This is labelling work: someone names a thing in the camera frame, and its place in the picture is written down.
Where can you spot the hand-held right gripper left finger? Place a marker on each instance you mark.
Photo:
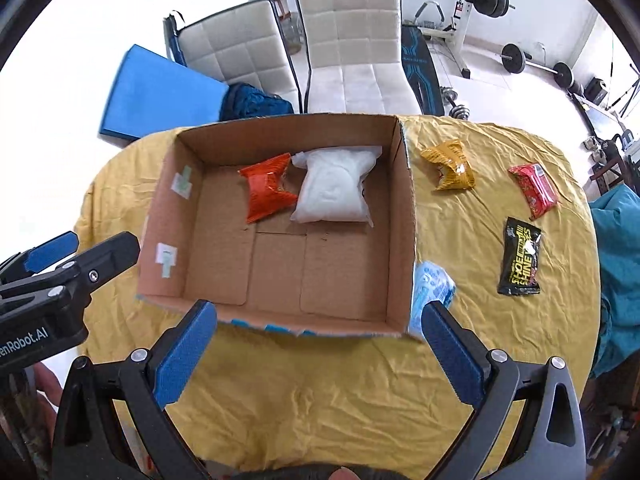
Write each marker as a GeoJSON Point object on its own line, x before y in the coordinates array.
{"type": "Point", "coordinates": [179, 362]}

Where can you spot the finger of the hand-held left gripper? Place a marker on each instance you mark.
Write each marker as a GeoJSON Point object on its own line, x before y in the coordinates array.
{"type": "Point", "coordinates": [50, 254]}
{"type": "Point", "coordinates": [112, 255]}

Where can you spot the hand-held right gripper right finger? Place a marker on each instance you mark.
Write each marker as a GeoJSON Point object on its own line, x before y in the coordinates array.
{"type": "Point", "coordinates": [457, 360]}

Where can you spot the light blue tissue packet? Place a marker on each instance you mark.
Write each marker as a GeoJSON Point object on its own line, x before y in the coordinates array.
{"type": "Point", "coordinates": [436, 282]}

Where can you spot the cardboard box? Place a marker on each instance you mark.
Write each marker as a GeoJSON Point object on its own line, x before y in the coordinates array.
{"type": "Point", "coordinates": [280, 270]}

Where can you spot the black and yellow packet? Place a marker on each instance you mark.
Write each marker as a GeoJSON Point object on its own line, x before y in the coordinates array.
{"type": "Point", "coordinates": [520, 260]}

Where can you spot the yellow tablecloth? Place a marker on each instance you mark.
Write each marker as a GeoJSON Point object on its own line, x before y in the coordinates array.
{"type": "Point", "coordinates": [325, 400]}

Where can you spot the blue foam mat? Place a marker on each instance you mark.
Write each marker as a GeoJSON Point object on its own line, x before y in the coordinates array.
{"type": "Point", "coordinates": [160, 95]}

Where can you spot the orange-red foil packet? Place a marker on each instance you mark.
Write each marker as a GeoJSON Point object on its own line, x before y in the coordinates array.
{"type": "Point", "coordinates": [267, 190]}

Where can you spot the red snack packet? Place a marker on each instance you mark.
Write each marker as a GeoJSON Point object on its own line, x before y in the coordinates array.
{"type": "Point", "coordinates": [532, 190]}

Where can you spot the teal cloth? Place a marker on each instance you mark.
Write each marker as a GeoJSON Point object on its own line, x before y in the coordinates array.
{"type": "Point", "coordinates": [617, 260]}

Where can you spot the yellow foil packet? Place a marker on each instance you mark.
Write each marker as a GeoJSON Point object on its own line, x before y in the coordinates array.
{"type": "Point", "coordinates": [450, 170]}

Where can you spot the dark blue knitted cloth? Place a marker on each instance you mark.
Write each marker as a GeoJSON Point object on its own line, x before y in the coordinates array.
{"type": "Point", "coordinates": [255, 102]}

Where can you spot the white plastic pouch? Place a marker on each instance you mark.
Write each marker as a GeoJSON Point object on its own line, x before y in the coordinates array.
{"type": "Point", "coordinates": [330, 190]}

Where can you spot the white quilted chair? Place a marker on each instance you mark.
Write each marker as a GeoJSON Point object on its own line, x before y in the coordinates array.
{"type": "Point", "coordinates": [355, 50]}
{"type": "Point", "coordinates": [235, 55]}

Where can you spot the small black dumbbell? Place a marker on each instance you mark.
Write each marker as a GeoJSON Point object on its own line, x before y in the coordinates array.
{"type": "Point", "coordinates": [459, 110]}

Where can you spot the dark wooden chair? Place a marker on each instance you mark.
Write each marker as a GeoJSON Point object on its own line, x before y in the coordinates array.
{"type": "Point", "coordinates": [612, 155]}

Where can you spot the black and blue weight bench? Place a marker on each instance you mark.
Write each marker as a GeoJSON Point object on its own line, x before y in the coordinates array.
{"type": "Point", "coordinates": [422, 75]}

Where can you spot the short barbell with black plates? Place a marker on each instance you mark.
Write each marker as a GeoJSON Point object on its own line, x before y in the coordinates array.
{"type": "Point", "coordinates": [515, 57]}

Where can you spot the white weight rack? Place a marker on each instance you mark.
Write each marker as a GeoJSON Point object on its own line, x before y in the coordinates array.
{"type": "Point", "coordinates": [460, 35]}

